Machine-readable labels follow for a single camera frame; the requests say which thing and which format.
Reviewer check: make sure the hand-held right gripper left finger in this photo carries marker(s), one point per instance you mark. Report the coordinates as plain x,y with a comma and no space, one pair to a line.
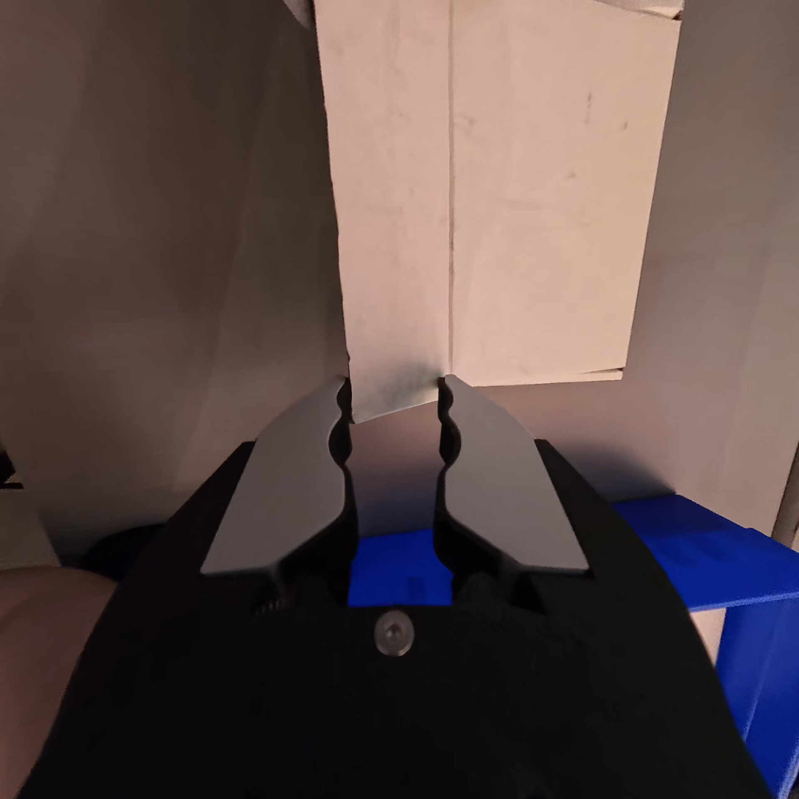
281,499

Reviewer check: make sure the white cardboard box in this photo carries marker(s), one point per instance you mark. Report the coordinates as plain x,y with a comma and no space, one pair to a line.
530,187

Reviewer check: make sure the blue plastic bin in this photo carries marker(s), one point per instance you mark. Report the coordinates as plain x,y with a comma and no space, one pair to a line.
718,562

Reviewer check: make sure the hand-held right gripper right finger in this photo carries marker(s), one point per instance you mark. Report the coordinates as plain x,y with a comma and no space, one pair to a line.
512,499

